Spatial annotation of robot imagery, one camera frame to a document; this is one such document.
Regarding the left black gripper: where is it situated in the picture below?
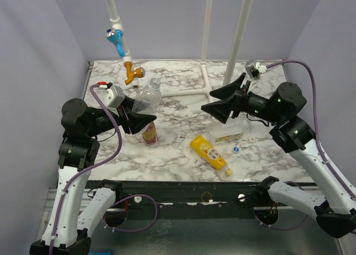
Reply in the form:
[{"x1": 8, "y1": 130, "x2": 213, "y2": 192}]
[{"x1": 87, "y1": 94, "x2": 157, "y2": 136}]

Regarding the small clear plastic bottle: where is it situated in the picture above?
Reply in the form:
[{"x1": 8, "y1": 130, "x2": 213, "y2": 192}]
[{"x1": 131, "y1": 78, "x2": 161, "y2": 115}]

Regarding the red gold labelled bottle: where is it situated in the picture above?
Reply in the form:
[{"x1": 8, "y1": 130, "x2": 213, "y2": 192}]
[{"x1": 141, "y1": 122, "x2": 158, "y2": 145}]

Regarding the large clear plastic bottle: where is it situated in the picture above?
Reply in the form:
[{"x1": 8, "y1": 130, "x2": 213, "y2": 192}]
[{"x1": 205, "y1": 117, "x2": 253, "y2": 144}]

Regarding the yellow labelled bottle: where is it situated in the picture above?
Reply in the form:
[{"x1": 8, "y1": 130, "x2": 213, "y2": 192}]
[{"x1": 190, "y1": 135, "x2": 233, "y2": 176}]

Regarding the blue white bottle cap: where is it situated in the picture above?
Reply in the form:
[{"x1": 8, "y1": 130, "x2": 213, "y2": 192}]
[{"x1": 233, "y1": 146, "x2": 240, "y2": 153}]

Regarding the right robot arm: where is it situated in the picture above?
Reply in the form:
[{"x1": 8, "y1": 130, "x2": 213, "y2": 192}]
[{"x1": 201, "y1": 73, "x2": 355, "y2": 238}]

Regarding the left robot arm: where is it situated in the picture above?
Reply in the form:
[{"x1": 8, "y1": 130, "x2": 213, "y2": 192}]
[{"x1": 29, "y1": 96, "x2": 156, "y2": 254}]

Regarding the orange plastic faucet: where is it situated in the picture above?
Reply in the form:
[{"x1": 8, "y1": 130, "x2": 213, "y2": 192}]
[{"x1": 123, "y1": 62, "x2": 146, "y2": 85}]

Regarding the blue plastic faucet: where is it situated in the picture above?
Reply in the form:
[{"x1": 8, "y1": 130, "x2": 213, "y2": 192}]
[{"x1": 105, "y1": 27, "x2": 126, "y2": 57}]

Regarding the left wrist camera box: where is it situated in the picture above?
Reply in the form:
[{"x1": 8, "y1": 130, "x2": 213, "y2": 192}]
[{"x1": 104, "y1": 83, "x2": 125, "y2": 109}]

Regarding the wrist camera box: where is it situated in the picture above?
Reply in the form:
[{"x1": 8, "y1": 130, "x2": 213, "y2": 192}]
[
  {"x1": 245, "y1": 60, "x2": 268, "y2": 80},
  {"x1": 104, "y1": 83, "x2": 125, "y2": 109}
]

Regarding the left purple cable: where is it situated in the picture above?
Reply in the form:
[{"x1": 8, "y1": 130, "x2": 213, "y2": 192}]
[{"x1": 48, "y1": 82, "x2": 159, "y2": 254}]

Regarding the purple cable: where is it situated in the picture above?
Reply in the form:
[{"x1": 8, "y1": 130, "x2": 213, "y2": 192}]
[
  {"x1": 48, "y1": 82, "x2": 159, "y2": 254},
  {"x1": 260, "y1": 59, "x2": 356, "y2": 230}
]

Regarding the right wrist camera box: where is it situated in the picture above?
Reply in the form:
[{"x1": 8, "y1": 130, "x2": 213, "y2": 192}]
[{"x1": 245, "y1": 60, "x2": 268, "y2": 80}]

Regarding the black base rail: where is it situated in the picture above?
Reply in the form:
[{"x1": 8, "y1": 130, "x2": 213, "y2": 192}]
[{"x1": 108, "y1": 181, "x2": 273, "y2": 220}]

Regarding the white pvc pipe frame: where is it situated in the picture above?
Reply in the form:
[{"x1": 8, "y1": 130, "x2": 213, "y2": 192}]
[{"x1": 97, "y1": 0, "x2": 256, "y2": 99}]

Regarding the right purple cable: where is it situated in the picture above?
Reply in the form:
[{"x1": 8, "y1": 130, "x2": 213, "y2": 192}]
[{"x1": 260, "y1": 59, "x2": 356, "y2": 230}]

